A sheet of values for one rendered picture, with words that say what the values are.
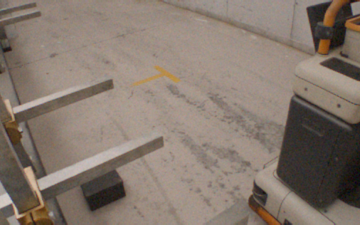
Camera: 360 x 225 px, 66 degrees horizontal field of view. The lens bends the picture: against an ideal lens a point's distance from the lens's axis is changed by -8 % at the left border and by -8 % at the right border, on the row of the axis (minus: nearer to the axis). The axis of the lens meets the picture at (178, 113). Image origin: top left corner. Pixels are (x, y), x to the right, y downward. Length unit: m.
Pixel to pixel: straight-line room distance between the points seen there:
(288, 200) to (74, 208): 1.04
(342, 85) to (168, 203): 1.01
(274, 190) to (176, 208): 0.51
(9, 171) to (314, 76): 0.82
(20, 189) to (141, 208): 1.09
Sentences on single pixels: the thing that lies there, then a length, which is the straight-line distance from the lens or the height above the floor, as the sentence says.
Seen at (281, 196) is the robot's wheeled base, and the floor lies 0.26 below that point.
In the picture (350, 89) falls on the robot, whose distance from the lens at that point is 0.91.
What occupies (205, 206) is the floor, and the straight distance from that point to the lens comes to 1.52.
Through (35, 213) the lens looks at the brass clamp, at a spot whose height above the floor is 0.83.
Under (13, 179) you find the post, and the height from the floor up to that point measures 0.90.
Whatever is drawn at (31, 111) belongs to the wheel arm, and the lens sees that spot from 0.77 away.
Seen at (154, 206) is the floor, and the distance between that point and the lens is 1.54.
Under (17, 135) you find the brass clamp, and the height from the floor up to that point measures 0.83.
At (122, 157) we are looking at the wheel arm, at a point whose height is 0.81.
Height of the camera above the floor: 1.20
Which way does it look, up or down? 35 degrees down
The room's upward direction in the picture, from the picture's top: 4 degrees counter-clockwise
